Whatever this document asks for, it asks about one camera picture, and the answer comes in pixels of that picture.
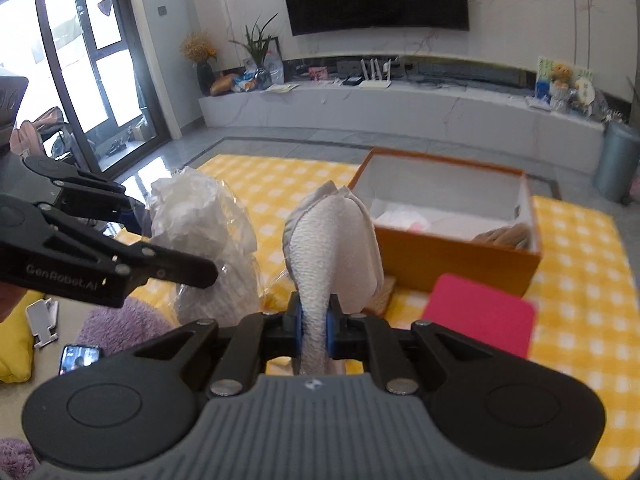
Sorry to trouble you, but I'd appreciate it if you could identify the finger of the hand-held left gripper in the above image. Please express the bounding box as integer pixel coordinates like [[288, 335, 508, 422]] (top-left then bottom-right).
[[22, 156, 147, 236], [37, 202, 220, 290]]

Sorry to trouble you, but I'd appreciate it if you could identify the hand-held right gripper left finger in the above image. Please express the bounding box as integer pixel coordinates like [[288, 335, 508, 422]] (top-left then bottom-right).
[[134, 292, 306, 396]]

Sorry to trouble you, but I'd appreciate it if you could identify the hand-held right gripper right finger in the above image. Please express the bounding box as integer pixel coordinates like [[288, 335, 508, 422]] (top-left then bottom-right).
[[325, 294, 506, 396]]

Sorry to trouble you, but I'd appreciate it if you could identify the plastic-wrapped white item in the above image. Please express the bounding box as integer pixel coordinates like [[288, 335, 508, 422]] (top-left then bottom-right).
[[145, 166, 281, 327]]

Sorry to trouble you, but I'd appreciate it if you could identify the white round scrub mitt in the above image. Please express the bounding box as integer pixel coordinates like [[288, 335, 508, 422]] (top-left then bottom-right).
[[282, 180, 386, 377]]

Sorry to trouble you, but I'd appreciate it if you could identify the pink white knitted item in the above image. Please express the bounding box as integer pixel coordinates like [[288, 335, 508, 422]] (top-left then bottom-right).
[[375, 204, 437, 232]]

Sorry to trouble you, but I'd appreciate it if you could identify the orange cardboard box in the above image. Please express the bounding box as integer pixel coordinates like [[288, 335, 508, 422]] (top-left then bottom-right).
[[347, 147, 544, 299]]

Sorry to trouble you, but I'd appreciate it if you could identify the white phone stand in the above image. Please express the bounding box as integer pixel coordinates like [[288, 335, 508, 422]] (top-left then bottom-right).
[[25, 297, 60, 349]]

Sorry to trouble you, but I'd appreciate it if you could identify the white cloth with tan trim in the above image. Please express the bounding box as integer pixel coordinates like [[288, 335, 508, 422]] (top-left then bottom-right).
[[357, 276, 399, 314]]

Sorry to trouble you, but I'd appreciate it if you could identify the purple fluffy fabric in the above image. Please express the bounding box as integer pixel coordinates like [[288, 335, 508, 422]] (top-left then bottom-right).
[[80, 296, 177, 357], [0, 437, 37, 480]]

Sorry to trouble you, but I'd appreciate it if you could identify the yellow cushion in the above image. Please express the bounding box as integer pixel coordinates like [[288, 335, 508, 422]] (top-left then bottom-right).
[[0, 305, 39, 384]]

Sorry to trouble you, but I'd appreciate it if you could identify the smartphone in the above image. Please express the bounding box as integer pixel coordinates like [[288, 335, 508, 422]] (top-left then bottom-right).
[[59, 344, 104, 376]]

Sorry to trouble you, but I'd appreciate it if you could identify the pink bag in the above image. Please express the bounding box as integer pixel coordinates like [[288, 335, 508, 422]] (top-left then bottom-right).
[[10, 107, 66, 157]]

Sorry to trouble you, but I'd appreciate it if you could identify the red box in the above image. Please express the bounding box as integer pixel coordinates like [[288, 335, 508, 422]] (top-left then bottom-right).
[[421, 273, 536, 360]]

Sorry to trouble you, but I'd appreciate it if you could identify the brown oval ornament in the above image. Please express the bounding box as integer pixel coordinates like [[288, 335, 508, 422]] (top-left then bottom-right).
[[210, 74, 241, 96]]

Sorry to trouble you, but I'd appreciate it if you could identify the glass sliding door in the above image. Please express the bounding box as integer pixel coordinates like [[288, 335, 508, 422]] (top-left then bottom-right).
[[0, 0, 174, 177]]

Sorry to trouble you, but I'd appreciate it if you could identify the dark vase with dried flowers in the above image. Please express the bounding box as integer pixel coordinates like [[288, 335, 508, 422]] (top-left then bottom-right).
[[180, 32, 220, 96]]

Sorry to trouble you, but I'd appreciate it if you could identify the pile of snack bags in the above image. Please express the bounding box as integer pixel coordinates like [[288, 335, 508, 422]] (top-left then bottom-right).
[[232, 67, 274, 92]]

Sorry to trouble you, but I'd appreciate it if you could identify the green potted grass plant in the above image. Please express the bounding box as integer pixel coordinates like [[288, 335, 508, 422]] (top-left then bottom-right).
[[229, 14, 280, 82]]

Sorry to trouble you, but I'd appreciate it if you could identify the white marble television console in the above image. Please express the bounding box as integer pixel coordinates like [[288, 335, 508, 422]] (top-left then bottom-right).
[[198, 54, 606, 162]]

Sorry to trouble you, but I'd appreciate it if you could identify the white router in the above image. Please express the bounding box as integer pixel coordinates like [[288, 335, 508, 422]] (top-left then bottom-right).
[[360, 58, 393, 90]]

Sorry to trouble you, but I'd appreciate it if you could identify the yellow checked mat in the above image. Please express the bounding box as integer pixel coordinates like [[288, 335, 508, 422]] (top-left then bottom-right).
[[115, 152, 632, 479]]

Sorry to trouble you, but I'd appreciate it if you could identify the grey trash can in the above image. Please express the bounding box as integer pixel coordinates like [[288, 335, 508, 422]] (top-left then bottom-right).
[[593, 121, 640, 204]]

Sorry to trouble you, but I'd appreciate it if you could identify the patterned pouch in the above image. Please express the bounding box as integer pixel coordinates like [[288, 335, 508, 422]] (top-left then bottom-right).
[[592, 95, 626, 124]]

